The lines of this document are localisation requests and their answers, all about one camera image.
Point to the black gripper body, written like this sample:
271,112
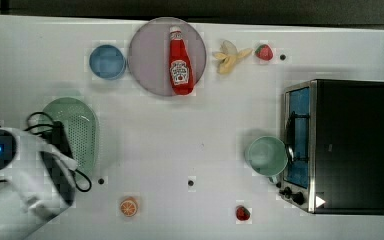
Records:
59,173

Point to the mint green oval strainer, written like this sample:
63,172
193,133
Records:
81,128

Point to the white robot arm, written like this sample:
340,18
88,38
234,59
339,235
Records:
39,184

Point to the blue round bowl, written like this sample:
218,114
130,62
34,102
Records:
107,62

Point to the toy orange half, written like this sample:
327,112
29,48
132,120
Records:
129,207

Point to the red ketchup bottle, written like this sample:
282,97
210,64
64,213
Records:
180,68

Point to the grey round plate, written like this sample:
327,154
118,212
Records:
148,57

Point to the peeled toy banana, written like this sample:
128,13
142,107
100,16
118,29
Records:
229,56

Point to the small red toy strawberry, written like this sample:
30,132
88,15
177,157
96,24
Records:
242,213

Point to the mint green mug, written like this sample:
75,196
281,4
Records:
267,156

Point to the toy strawberry near banana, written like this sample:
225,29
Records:
264,52

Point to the black silver toaster oven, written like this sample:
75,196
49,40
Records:
334,138

